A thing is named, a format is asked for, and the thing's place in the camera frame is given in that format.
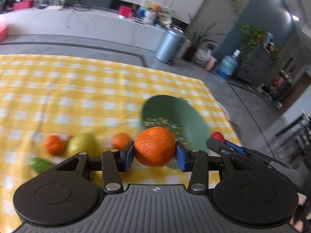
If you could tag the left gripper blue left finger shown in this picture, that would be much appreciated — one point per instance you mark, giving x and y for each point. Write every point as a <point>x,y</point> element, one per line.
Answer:
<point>110,164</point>

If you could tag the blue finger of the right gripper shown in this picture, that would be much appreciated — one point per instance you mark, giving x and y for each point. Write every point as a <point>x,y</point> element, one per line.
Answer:
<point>228,147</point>

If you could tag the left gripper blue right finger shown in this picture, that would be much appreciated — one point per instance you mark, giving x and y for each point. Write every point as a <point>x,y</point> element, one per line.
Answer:
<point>199,163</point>

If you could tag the small red fruit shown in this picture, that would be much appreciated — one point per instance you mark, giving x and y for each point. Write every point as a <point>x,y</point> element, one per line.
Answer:
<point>218,136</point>

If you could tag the yellow green pear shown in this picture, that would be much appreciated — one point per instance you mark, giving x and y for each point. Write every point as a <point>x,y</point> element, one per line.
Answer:
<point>83,142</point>

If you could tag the green ceramic bowl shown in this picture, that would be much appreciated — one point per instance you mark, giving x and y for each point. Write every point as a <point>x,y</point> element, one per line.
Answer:
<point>178,117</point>

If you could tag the large orange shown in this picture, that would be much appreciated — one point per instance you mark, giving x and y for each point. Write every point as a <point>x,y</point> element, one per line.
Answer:
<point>155,147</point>

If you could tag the green cucumber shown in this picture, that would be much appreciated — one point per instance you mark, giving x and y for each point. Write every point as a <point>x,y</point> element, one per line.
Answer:
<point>40,165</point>

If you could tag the small orange middle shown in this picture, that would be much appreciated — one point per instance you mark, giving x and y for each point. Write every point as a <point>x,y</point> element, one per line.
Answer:
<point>120,140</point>

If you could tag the small orange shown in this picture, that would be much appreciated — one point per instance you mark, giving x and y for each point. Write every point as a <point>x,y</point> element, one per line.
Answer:
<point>55,146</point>
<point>120,140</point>

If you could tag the small orange left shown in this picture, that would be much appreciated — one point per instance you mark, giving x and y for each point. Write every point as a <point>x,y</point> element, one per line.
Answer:
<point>55,146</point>

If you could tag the blue water jug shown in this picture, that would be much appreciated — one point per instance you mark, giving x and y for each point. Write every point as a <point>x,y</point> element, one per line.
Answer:
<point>228,64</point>

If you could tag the yellow white checkered tablecloth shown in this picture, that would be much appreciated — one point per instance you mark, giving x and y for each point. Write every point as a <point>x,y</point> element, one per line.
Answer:
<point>44,95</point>

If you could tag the pink stool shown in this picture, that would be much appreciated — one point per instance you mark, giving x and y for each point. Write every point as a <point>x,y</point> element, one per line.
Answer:
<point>211,62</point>

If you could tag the dark grey cabinet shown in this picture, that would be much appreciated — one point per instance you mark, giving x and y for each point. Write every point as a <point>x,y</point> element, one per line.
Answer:
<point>256,68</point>

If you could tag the white plastic bag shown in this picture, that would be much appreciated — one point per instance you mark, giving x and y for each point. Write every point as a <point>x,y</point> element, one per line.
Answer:
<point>202,56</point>

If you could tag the grey metal trash bin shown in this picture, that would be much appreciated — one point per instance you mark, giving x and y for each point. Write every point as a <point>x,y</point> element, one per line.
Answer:
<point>170,45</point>

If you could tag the trailing green pothos plant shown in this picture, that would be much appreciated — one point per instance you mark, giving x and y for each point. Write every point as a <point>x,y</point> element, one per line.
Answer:
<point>252,35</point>

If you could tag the potted long-leaf plant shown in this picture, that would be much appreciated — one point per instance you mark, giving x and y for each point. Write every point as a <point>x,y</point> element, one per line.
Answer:
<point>198,35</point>

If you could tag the red box on console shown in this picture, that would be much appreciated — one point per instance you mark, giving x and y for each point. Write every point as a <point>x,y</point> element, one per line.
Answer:
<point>124,11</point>

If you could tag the white marble tv console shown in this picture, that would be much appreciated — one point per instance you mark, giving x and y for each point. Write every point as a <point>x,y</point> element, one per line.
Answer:
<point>93,24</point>

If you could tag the teddy bear decoration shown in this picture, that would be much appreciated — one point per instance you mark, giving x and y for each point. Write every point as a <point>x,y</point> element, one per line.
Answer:
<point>155,8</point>

